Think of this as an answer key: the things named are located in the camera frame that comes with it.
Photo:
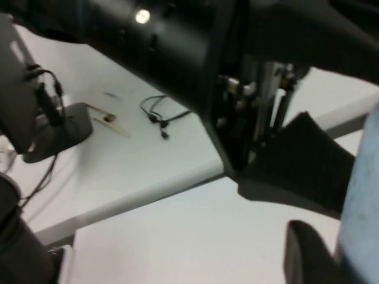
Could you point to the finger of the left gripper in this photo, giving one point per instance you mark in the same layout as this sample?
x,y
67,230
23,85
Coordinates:
x,y
311,38
296,171

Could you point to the plain wooden stick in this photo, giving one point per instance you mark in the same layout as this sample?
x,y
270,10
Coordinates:
x,y
112,128

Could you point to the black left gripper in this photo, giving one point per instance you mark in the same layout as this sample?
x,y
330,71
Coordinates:
x,y
228,88

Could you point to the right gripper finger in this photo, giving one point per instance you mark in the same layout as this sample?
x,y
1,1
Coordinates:
x,y
308,260

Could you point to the wooden stick with clip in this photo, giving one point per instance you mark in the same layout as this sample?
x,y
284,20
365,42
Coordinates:
x,y
97,109

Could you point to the light blue plastic cup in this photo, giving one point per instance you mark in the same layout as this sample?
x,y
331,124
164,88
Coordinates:
x,y
364,192

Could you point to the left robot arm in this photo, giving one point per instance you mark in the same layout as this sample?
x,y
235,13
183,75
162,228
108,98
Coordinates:
x,y
118,29

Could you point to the white side table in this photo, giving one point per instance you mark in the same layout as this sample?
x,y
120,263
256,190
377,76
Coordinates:
x,y
118,162

